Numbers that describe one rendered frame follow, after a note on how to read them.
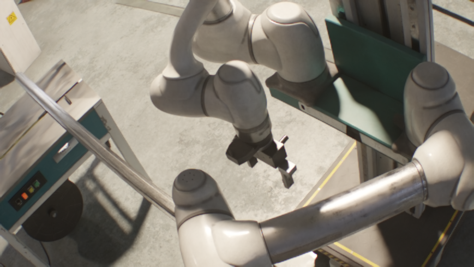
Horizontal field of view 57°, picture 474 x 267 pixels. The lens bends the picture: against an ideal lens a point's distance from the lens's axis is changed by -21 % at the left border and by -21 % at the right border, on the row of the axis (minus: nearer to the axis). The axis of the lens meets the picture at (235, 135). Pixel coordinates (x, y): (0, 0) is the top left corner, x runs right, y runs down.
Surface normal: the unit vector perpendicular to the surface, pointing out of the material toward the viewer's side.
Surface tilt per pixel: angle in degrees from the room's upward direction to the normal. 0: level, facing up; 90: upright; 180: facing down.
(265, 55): 87
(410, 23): 90
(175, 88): 60
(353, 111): 0
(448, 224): 0
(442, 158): 9
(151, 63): 0
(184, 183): 14
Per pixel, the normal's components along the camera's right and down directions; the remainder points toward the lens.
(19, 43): 0.80, 0.29
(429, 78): -0.25, -0.74
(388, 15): -0.65, 0.68
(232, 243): -0.11, -0.57
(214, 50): -0.32, 0.84
